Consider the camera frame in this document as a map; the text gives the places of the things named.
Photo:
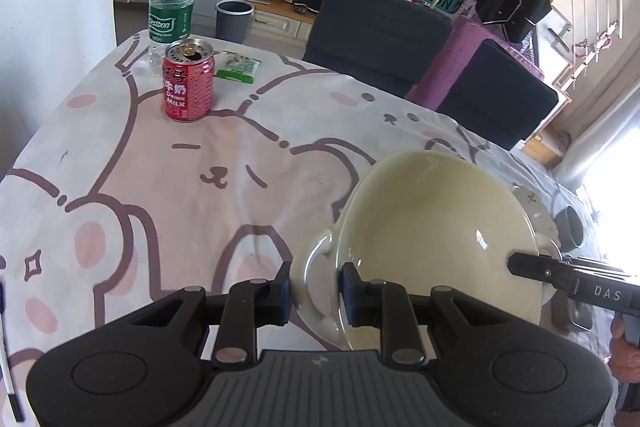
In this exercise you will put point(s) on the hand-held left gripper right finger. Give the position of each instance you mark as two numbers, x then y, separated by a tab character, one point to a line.
350	302

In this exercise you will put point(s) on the round steel bowl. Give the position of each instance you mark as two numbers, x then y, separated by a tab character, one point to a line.
570	229

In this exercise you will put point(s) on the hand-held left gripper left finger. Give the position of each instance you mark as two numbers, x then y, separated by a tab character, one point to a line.
285	302

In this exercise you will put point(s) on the person's right hand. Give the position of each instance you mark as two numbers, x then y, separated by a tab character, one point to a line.
622	354

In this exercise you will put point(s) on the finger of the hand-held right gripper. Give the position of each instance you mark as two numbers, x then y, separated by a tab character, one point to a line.
600	266
540	268

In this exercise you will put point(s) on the green snack packet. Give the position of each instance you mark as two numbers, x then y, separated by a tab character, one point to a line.
240	67

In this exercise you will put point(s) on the red drink can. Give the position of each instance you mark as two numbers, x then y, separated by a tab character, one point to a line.
186	92

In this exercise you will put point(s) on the dark fabric chair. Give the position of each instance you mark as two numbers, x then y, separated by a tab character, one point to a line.
370	37
500	99

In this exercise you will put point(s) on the grey trash bin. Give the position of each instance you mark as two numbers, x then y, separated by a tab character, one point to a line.
233	24

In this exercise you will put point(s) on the red carabiner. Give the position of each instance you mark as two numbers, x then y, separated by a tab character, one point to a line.
604	41
582	50

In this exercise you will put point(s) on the beige curtain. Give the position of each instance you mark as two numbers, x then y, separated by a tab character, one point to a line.
600	127

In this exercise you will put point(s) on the cream drawer cabinet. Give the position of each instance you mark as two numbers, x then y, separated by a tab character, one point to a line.
277	19

